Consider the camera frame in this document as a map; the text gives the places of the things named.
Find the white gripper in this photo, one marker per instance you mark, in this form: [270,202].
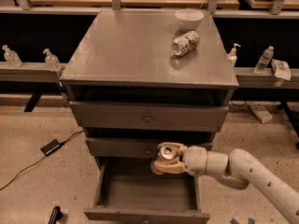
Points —
[195,160]

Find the orange soda can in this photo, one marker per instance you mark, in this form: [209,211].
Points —
[166,153]

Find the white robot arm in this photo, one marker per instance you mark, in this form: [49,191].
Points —
[236,170]

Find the bottom grey open drawer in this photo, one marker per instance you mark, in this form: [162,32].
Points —
[128,191]

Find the middle grey drawer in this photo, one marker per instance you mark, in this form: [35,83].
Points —
[126,148]

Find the top grey drawer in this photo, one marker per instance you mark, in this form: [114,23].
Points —
[188,118]

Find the grey drawer cabinet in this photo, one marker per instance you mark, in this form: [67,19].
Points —
[126,57]

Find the green white soda can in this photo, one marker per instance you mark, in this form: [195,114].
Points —
[185,43]

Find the grey foam block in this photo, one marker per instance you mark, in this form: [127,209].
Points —
[260,112]

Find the black power adapter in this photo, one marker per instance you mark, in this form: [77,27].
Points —
[50,147]

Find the clear pump bottle right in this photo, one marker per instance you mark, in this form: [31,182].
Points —
[232,54]

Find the clear pump bottle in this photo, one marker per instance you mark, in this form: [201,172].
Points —
[232,54]
[51,61]
[11,56]

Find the black cylindrical object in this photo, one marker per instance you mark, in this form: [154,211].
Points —
[56,214]

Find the white bowl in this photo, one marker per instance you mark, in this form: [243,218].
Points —
[189,19]

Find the crumpled snack bag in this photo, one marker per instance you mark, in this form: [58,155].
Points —
[281,70]

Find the clear water bottle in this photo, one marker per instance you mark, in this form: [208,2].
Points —
[264,60]

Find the clear pump bottle far left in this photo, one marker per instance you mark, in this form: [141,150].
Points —
[11,56]

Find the grey shelf rail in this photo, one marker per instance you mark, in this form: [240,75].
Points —
[28,72]

